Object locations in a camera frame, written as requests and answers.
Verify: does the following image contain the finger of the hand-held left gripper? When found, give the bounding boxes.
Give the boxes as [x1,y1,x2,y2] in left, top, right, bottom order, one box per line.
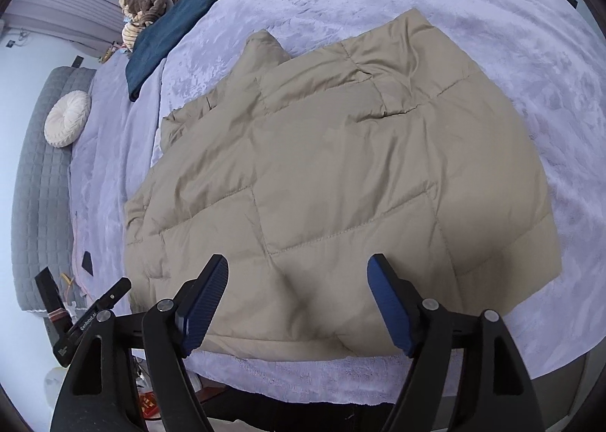
[34,266,66,317]
[89,277,132,312]

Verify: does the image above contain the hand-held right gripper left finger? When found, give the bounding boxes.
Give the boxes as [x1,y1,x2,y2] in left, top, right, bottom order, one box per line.
[50,253,230,432]

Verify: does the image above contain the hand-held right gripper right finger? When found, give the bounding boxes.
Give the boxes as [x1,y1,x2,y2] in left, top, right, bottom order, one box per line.
[367,253,559,432]

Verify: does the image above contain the beige down jacket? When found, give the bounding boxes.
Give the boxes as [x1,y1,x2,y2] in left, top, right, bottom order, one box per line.
[124,7,564,359]

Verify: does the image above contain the grey quilted headboard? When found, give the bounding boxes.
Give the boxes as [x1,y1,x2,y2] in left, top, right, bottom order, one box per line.
[12,65,98,314]

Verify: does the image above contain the red packet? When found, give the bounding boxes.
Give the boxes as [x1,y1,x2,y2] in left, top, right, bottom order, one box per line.
[139,391,166,420]

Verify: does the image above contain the round cream cushion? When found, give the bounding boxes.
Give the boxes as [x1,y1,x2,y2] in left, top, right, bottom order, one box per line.
[44,90,92,148]

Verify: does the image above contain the blue jeans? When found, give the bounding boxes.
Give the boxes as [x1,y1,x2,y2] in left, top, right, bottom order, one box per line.
[125,0,229,103]

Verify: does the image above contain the grey curtain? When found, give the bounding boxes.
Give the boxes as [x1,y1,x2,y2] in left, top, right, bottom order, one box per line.
[5,0,125,59]

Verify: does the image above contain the brown plush garment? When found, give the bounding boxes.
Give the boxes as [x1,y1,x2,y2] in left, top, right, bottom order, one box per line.
[120,0,171,28]

